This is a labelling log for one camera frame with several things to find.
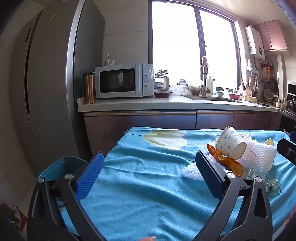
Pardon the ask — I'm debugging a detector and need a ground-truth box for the glass kettle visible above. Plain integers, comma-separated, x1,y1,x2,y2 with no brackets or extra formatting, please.
154,69,170,91

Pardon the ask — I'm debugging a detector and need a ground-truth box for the white water heater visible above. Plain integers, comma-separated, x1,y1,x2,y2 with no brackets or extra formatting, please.
245,25,266,56

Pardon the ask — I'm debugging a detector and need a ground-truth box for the kitchen window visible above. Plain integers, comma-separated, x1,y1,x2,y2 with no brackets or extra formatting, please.
148,0,241,93

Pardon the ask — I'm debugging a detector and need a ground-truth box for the orange peel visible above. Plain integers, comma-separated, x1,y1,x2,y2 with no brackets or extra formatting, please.
206,144,244,178

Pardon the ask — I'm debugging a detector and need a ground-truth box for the pink wall cabinet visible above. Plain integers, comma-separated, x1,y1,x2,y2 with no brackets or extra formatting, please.
253,20,288,52

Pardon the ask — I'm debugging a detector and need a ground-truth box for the clear plastic bag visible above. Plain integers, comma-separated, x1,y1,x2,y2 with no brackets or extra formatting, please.
170,83,192,96

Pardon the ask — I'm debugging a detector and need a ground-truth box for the kitchen counter cabinet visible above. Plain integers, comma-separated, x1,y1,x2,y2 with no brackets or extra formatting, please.
77,94,281,160

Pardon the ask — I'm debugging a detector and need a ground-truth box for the blue floral tablecloth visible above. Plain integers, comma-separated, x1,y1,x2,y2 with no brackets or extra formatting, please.
59,126,296,241

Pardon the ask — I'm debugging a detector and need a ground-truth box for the red paper bag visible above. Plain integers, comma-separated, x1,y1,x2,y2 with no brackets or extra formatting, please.
0,203,28,232

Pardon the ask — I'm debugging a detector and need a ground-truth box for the grey refrigerator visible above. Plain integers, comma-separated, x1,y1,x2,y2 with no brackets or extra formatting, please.
9,0,105,172

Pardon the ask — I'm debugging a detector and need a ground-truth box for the hanging frying pan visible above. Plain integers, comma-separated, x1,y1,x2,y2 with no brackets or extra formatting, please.
269,77,279,93

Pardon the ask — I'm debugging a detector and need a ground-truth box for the white blue-dotted paper cup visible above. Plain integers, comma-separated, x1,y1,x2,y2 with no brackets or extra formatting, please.
215,126,247,161

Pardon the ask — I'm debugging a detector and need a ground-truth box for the black oven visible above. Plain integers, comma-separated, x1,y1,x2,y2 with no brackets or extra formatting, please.
279,111,296,136

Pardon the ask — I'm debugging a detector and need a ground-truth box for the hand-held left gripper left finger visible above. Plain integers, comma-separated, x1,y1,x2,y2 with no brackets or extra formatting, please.
26,152,108,241

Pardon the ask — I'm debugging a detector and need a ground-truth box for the clear plastic wrapper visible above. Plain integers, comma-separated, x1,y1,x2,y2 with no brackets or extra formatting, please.
245,167,282,196

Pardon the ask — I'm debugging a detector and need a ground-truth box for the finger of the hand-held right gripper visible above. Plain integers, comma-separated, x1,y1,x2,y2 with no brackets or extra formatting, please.
277,138,296,166

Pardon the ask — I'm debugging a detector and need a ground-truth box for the copper thermos mug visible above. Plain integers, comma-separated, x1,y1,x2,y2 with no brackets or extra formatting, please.
83,72,96,104

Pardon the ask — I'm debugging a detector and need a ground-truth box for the blue plastic trash bin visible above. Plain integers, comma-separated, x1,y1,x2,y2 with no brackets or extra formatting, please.
37,156,93,209

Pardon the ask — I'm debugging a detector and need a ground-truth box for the white microwave oven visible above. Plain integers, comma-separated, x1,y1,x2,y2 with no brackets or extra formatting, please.
95,62,154,99

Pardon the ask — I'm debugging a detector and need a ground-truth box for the wall rack of kitchen utensils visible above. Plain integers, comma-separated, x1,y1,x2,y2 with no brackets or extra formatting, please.
239,58,281,103

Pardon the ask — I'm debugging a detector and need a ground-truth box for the white foam fruit net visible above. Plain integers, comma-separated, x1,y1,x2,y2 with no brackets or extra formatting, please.
181,155,230,181
213,135,278,174

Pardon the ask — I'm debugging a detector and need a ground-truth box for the white soap bottle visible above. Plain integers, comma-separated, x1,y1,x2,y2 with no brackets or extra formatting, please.
206,74,214,96

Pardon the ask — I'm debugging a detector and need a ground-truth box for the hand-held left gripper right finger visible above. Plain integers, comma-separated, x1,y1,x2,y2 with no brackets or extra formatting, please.
195,150,273,241

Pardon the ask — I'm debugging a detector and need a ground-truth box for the metal kitchen faucet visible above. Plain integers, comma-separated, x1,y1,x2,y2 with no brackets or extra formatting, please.
200,56,212,96

